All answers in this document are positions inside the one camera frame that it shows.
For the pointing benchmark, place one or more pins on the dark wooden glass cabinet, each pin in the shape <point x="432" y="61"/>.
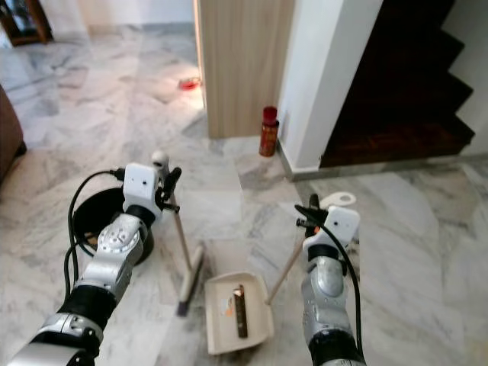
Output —
<point x="24" y="21"/>

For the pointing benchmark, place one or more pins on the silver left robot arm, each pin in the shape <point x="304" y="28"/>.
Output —
<point x="118" y="263"/>

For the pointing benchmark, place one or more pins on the small red dish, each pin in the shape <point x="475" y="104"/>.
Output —
<point x="189" y="83"/>

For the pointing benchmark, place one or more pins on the black bucket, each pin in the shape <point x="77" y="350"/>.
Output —
<point x="95" y="210"/>

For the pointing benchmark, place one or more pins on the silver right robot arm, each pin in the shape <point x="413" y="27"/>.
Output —
<point x="324" y="301"/>

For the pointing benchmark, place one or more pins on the light wooden panel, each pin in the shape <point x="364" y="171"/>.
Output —
<point x="244" y="69"/>

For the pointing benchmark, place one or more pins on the dark wooden staircase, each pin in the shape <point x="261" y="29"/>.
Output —
<point x="404" y="99"/>

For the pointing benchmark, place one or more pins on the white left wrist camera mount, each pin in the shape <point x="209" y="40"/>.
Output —
<point x="141" y="187"/>

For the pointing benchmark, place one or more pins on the dark brown bar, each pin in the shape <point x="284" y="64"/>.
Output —
<point x="240" y="311"/>

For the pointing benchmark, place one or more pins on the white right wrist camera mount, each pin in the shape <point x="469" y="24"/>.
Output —
<point x="339" y="226"/>

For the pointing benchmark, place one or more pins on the red spray can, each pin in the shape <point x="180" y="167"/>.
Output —
<point x="268" y="131"/>

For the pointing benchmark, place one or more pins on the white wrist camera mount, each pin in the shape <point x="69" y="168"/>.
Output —
<point x="339" y="226"/>
<point x="141" y="187"/>

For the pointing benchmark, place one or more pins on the small orange scrap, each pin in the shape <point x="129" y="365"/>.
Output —
<point x="225" y="305"/>

